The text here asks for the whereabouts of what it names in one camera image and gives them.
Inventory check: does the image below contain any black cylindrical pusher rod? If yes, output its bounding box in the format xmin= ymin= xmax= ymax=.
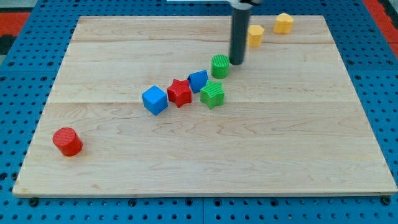
xmin=229 ymin=9 xmax=251 ymax=65

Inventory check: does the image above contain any red star block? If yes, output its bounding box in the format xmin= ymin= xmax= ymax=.
xmin=167 ymin=79 xmax=192 ymax=108

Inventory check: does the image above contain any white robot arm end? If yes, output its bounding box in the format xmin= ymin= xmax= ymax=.
xmin=227 ymin=0 xmax=263 ymax=11

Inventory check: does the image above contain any green star block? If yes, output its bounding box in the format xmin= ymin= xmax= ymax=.
xmin=200 ymin=80 xmax=224 ymax=109

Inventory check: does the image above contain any blue pentagon block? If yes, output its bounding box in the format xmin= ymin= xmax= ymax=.
xmin=187 ymin=70 xmax=208 ymax=93

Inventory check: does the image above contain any light wooden board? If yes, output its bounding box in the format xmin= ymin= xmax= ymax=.
xmin=12 ymin=16 xmax=397 ymax=198

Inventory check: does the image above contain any red cylinder block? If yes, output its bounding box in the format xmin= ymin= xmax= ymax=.
xmin=52 ymin=127 xmax=83 ymax=157

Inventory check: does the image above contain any green cylinder block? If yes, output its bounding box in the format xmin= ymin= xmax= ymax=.
xmin=211 ymin=54 xmax=229 ymax=79

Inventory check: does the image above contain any yellow heart block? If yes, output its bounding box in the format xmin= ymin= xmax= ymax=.
xmin=273 ymin=13 xmax=294 ymax=34

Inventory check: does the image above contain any yellow hexagon block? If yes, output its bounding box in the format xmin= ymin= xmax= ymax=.
xmin=247 ymin=24 xmax=265 ymax=47

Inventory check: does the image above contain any blue cube block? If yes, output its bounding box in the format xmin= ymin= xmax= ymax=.
xmin=142 ymin=85 xmax=168 ymax=115

